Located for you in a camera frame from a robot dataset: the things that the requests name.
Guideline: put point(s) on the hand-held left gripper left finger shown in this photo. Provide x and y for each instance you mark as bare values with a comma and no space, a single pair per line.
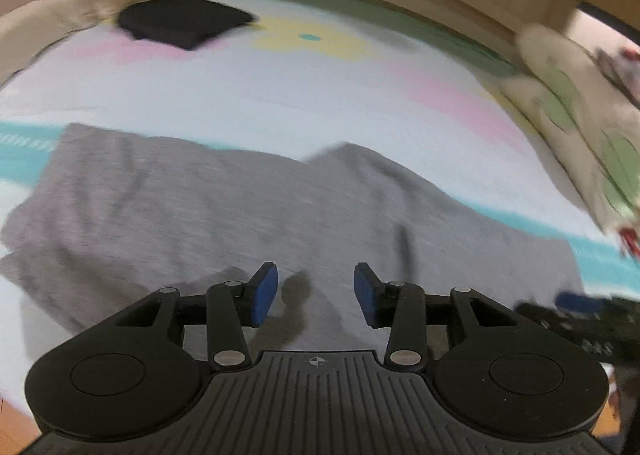
264,295

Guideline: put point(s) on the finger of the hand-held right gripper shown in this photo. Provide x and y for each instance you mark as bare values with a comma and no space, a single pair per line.
580,303

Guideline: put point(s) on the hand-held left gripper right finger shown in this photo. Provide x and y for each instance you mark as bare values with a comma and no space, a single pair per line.
366,297

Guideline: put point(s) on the floral bed sheet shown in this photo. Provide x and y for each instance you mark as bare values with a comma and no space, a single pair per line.
300,95

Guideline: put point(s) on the grey and pink cloth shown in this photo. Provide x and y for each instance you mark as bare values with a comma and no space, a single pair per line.
620,72

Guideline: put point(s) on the folded black garment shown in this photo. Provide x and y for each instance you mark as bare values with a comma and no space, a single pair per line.
182,22

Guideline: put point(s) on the beige quilt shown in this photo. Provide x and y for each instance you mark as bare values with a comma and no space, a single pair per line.
55,20

